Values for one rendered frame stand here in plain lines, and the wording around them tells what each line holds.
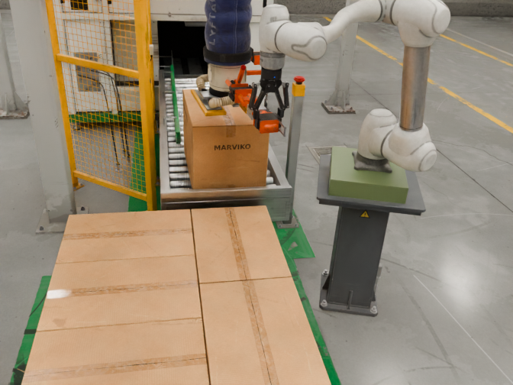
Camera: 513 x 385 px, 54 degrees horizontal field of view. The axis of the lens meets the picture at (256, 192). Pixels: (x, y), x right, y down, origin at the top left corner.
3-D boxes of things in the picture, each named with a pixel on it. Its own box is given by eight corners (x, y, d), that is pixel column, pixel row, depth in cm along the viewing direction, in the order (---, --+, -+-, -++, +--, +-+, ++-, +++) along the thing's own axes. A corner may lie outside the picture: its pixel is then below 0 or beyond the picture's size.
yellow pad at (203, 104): (190, 92, 255) (190, 83, 253) (209, 92, 258) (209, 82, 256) (204, 116, 228) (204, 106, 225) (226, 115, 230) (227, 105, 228)
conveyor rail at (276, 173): (228, 88, 479) (229, 69, 470) (233, 88, 480) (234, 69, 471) (279, 217, 282) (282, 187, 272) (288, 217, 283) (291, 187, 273)
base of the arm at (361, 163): (386, 152, 258) (388, 142, 255) (392, 173, 239) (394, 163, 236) (351, 149, 259) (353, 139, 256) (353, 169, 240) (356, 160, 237)
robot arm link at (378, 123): (372, 142, 254) (381, 101, 243) (400, 156, 242) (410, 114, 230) (350, 149, 246) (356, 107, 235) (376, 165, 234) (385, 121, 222)
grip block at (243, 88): (228, 97, 222) (228, 84, 219) (249, 95, 225) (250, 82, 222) (233, 103, 215) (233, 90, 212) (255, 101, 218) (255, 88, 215)
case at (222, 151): (183, 150, 320) (182, 88, 301) (245, 147, 328) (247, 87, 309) (193, 195, 269) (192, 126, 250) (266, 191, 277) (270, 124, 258)
